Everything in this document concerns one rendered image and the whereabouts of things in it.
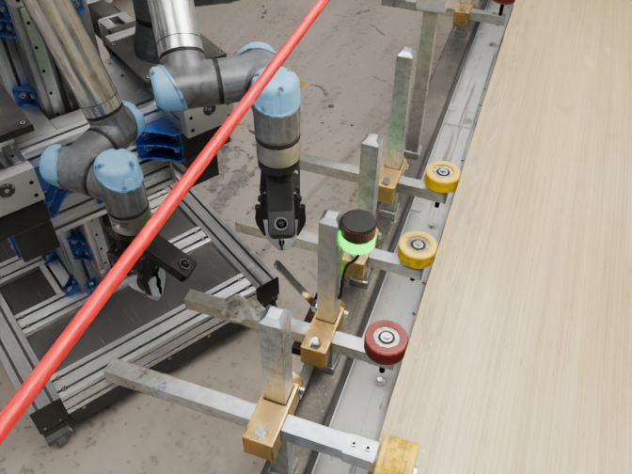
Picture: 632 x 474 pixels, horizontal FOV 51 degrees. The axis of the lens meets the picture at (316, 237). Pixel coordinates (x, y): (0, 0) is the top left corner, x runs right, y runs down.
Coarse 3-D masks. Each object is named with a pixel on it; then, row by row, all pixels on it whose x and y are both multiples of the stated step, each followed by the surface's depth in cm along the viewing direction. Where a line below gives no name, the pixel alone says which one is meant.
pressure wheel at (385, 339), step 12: (372, 324) 123; (384, 324) 123; (396, 324) 123; (372, 336) 121; (384, 336) 121; (396, 336) 122; (372, 348) 120; (384, 348) 119; (396, 348) 120; (372, 360) 121; (384, 360) 120; (396, 360) 120
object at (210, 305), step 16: (192, 304) 133; (208, 304) 132; (224, 304) 132; (256, 320) 130; (304, 336) 128; (336, 336) 127; (352, 336) 127; (336, 352) 128; (352, 352) 126; (384, 368) 125
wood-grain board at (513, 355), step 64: (576, 0) 217; (512, 64) 189; (576, 64) 189; (512, 128) 168; (576, 128) 168; (512, 192) 150; (576, 192) 151; (448, 256) 136; (512, 256) 137; (576, 256) 137; (448, 320) 125; (512, 320) 125; (576, 320) 125; (448, 384) 115; (512, 384) 115; (576, 384) 115; (448, 448) 107; (512, 448) 107; (576, 448) 107
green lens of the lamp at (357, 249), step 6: (342, 240) 110; (372, 240) 110; (342, 246) 111; (348, 246) 110; (354, 246) 110; (360, 246) 109; (366, 246) 110; (372, 246) 111; (348, 252) 111; (354, 252) 110; (360, 252) 110; (366, 252) 111
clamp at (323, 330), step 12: (348, 312) 133; (312, 324) 128; (324, 324) 128; (336, 324) 128; (312, 336) 126; (324, 336) 126; (312, 348) 124; (324, 348) 124; (312, 360) 126; (324, 360) 125
